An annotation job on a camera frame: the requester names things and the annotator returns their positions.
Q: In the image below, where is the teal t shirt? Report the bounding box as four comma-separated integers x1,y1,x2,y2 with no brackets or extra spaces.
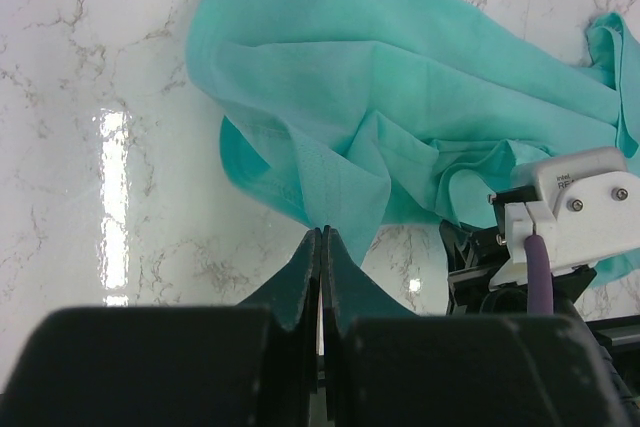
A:
186,0,639,262

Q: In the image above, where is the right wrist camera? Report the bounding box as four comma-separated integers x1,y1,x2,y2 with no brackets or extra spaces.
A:
489,147,639,290

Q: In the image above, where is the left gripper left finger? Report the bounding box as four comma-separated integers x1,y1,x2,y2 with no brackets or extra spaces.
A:
1,230,321,426

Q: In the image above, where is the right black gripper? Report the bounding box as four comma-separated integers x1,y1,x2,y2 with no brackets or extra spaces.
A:
438,220,640,398

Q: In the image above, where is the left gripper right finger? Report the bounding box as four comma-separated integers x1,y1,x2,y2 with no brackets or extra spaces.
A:
321,228,635,426

